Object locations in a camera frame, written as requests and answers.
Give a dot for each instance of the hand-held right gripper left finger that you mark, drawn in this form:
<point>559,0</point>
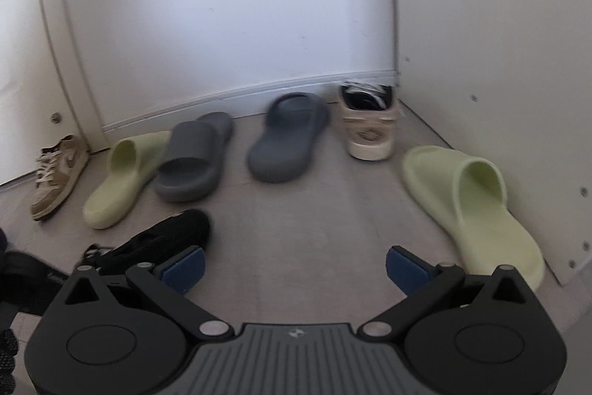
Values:
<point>185,267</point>

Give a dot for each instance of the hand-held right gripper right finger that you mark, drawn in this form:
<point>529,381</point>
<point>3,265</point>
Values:
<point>404,265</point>

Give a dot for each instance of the black suede shoe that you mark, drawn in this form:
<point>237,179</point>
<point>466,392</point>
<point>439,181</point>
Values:
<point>162,237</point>

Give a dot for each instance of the pale green foam slide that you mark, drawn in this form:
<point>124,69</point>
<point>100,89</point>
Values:
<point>485,228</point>
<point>115,191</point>

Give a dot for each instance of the grey foam slide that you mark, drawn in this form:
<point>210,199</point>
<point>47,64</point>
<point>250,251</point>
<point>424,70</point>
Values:
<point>185,177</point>
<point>277,154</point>

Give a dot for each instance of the brown suede sneaker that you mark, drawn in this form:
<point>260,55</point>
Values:
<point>55,177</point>

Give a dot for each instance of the beige leather sneaker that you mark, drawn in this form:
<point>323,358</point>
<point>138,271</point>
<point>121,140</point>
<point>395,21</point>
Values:
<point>367,136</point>

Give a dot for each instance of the person's left hand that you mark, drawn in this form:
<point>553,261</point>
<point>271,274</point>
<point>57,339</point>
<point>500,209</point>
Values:
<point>7,353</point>

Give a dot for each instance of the round metal wall cap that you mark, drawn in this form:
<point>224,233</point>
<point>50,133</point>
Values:
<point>56,117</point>

